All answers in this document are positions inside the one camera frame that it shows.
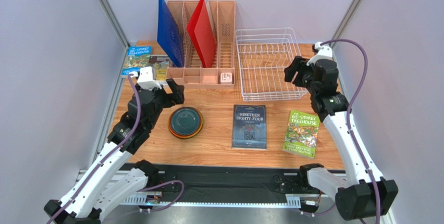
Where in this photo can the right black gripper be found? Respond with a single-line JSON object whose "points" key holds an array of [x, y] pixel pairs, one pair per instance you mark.
{"points": [[301, 74]]}

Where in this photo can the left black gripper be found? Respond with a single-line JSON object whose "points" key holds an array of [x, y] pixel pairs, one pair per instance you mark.
{"points": [[178, 90]]}

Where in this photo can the orange plate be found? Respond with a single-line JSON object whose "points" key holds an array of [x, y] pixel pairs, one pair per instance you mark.
{"points": [[173, 131]]}

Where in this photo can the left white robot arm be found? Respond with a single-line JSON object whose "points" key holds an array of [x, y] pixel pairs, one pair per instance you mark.
{"points": [[92, 198]]}

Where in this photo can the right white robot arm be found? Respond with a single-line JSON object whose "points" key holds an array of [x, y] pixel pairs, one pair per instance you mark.
{"points": [[350, 154]]}

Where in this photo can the pink plastic file organizer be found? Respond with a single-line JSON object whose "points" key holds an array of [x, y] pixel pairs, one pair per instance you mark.
{"points": [[193, 75]]}

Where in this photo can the illustrated garden cover book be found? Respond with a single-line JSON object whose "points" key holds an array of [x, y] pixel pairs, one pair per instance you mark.
{"points": [[159, 63]]}

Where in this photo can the blue Treehouse book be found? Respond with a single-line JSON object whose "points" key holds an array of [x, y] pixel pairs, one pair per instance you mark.
{"points": [[137, 57]]}

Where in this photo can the blue plastic folder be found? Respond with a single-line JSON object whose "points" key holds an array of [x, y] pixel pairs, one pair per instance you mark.
{"points": [[168, 35]]}

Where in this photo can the green 65-Storey Treehouse book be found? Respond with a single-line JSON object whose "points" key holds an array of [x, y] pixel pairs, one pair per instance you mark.
{"points": [[301, 134]]}

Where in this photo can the red plastic folder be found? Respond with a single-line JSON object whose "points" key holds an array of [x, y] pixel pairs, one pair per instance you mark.
{"points": [[200, 29]]}

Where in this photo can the Nineteen Eighty-Four book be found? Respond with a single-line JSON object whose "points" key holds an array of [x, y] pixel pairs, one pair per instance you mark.
{"points": [[249, 127]]}

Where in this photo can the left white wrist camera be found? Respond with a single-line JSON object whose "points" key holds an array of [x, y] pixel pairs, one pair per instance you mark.
{"points": [[146, 78]]}

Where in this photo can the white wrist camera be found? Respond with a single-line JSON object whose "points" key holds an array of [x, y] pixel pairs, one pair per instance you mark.
{"points": [[146, 78], [321, 52]]}

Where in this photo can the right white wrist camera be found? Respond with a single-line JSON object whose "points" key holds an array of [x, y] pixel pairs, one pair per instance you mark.
{"points": [[321, 52]]}

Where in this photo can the white wire dish rack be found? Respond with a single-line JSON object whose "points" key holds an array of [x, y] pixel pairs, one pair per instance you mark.
{"points": [[263, 54]]}

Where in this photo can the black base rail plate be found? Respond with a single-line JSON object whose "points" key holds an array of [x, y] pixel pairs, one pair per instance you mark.
{"points": [[209, 184]]}

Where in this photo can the aluminium frame rail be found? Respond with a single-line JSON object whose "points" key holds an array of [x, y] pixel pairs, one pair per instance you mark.
{"points": [[149, 199]]}

